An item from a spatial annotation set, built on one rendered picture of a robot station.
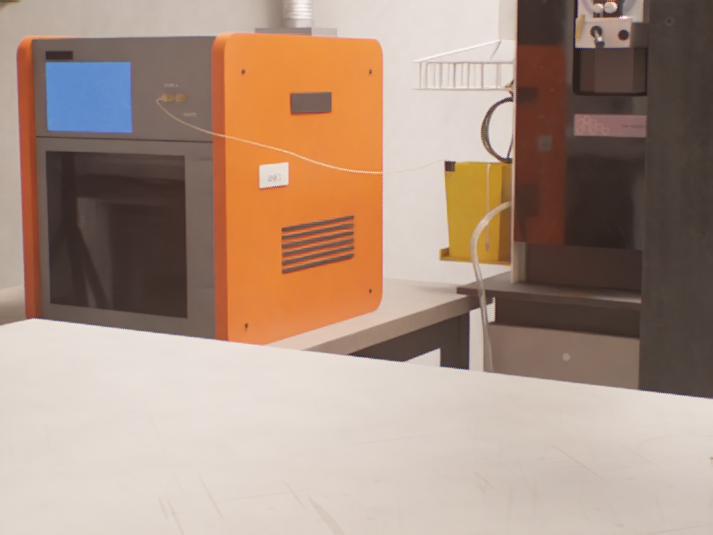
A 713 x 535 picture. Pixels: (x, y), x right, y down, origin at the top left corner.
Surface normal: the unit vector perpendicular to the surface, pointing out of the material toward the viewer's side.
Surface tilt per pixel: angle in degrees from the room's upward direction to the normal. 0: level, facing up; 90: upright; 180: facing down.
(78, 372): 0
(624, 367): 90
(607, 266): 90
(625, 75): 90
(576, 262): 90
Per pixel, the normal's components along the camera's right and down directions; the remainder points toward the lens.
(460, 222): -0.53, 0.17
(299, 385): 0.00, -0.99
